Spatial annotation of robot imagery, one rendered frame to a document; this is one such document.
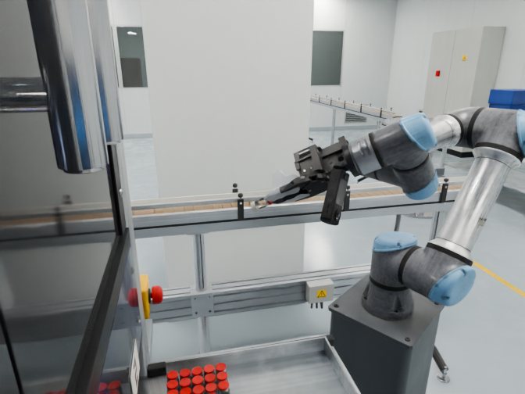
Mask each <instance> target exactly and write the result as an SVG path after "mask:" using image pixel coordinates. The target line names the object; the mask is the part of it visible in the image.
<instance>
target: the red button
mask: <svg viewBox="0 0 525 394"><path fill-rule="evenodd" d="M150 297H151V299H152V303H153V305H155V304H160V303H161V302H162V300H163V289H162V288H161V286H159V285H156V286H152V292H151V293H150Z"/></svg>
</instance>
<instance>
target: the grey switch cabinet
mask: <svg viewBox="0 0 525 394"><path fill-rule="evenodd" d="M504 34H505V27H489V26H482V27H471V28H465V29H458V30H447V31H441V32H434V33H433V38H432V45H431V50H430V61H429V67H428V73H427V84H426V90H425V96H424V102H423V113H424V114H426V115H427V117H430V118H435V117H436V116H440V115H441V114H444V113H449V112H451V111H455V110H458V109H465V108H470V107H486V108H489V104H490V103H488V99H489V95H490V91H491V89H494V86H495V79H496V75H497V71H498V63H499V59H500V55H501V50H502V43H503V38H504ZM446 153H448V154H450V155H453V156H457V157H460V158H466V157H474V155H473V150H472V149H468V148H463V147H451V148H449V149H447V152H446Z"/></svg>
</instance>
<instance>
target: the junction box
mask: <svg viewBox="0 0 525 394"><path fill-rule="evenodd" d="M305 298H306V300H307V302H308V303H309V304H311V303H321V302H327V301H333V300H334V283H333V282H332V280H331V279H330V278H328V279H322V280H315V281H307V282H306V287H305Z"/></svg>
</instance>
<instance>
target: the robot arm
mask: <svg viewBox="0 0 525 394"><path fill-rule="evenodd" d="M338 141H339V142H337V143H335V144H333V145H330V146H327V147H326V148H324V149H322V148H321V147H320V146H317V145H316V144H314V145H311V146H309V147H307V148H305V149H303V150H300V151H298V152H296V153H293V154H294V158H295V168H296V170H297V171H298V172H299V175H300V177H299V176H297V175H296V174H292V175H290V176H286V175H285V174H284V173H283V172H282V171H281V170H278V171H276V172H275V173H274V174H273V190H272V192H270V193H269V194H267V195H266V196H265V197H264V200H266V201H271V202H273V204H283V203H288V202H294V201H299V200H303V199H308V198H311V197H313V196H315V195H318V194H320V193H323V192H325V191H327V192H326V196H325V199H324V203H323V209H322V213H321V217H320V220H321V221H322V222H324V223H325V224H330V225H334V226H336V225H339V220H340V218H341V211H342V206H343V203H344V199H345V193H346V189H347V185H348V179H349V174H348V173H347V172H346V171H349V172H351V173H352V175H353V176H354V177H358V176H359V175H361V176H364V177H369V178H372V179H375V180H378V181H382V182H384V183H388V184H392V185H395V186H399V187H401V188H402V191H403V192H404V193H405V195H406V196H407V197H408V198H410V199H413V200H423V199H427V198H429V197H431V196H432V195H433V194H434V193H435V192H436V191H437V189H438V185H439V182H438V176H437V171H436V169H435V168H434V165H433V163H432V161H431V158H430V155H429V152H433V151H434V150H437V149H449V148H451V147H463V148H468V149H472V150H473V155H474V157H475V160H474V162H473V165H472V166H471V168H470V171H469V173H468V174H467V176H466V180H465V181H464V183H463V185H462V187H461V189H460V191H459V194H458V195H457V197H456V199H455V201H454V203H453V205H452V208H451V209H450V211H449V214H448V216H447V218H446V220H445V222H444V224H443V226H442V228H441V230H440V232H439V234H438V236H437V238H436V239H434V240H431V241H428V243H427V245H426V247H425V248H423V247H420V246H418V245H417V243H418V241H417V237H416V236H415V235H412V234H410V233H406V232H401V231H389V232H384V233H381V234H379V235H377V236H376V237H375V239H374V241H373V248H372V250H373V251H372V259H371V267H370V279H369V280H368V282H367V284H366V287H365V288H364V290H363V292H362V298H361V304H362V307H363V308H364V309H365V310H366V311H367V312H368V313H370V314H372V315H374V316H375V317H379V318H381V319H384V320H388V321H401V320H405V319H407V318H409V317H411V316H412V314H413V310H414V301H413V294H412V291H411V289H412V290H413V291H415V292H418V293H419V294H421V295H423V296H425V297H427V298H428V299H429V300H431V301H433V302H436V303H440V304H441V305H443V306H454V305H455V304H457V303H459V302H461V301H462V300H463V299H464V298H465V297H466V296H467V294H468V293H469V292H470V290H471V288H472V287H473V284H474V282H475V281H474V279H475V278H476V271H475V270H474V269H473V268H472V265H473V258H472V256H471V254H470V253H471V251H472V249H473V246H474V244H475V242H476V240H477V238H478V236H479V234H480V232H481V230H482V228H483V226H484V224H485V222H486V219H487V218H488V215H489V213H490V212H491V209H492V207H493V205H494V204H495V201H496V199H497V198H498V195H499V192H500V191H501V189H502V186H503V185H504V183H505V180H506V178H507V177H508V175H509V172H510V170H512V169H515V168H517V167H519V166H520V165H521V163H522V162H523V159H524V158H525V111H523V110H521V109H518V110H515V109H496V108H486V107H470V108H465V109H458V110H455V111H451V112H449V113H444V114H441V115H440V116H436V117H435V118H434V119H433V120H432V121H431V122H430V121H429V120H428V118H427V115H426V114H424V113H416V114H414V115H410V116H407V117H404V118H401V119H399V120H398V121H396V122H394V123H392V124H389V125H387V126H385V127H382V128H380V129H378V130H375V131H373V132H370V133H369V134H365V135H363V136H362V137H359V138H357V139H354V140H352V141H350V144H349V142H348V141H347V140H346V139H345V136H342V137H339V138H338ZM307 149H310V150H309V151H307V152H304V151H305V150H307ZM317 149H318V151H319V152H318V151H317ZM300 152H304V153H302V154H300V155H299V153H300Z"/></svg>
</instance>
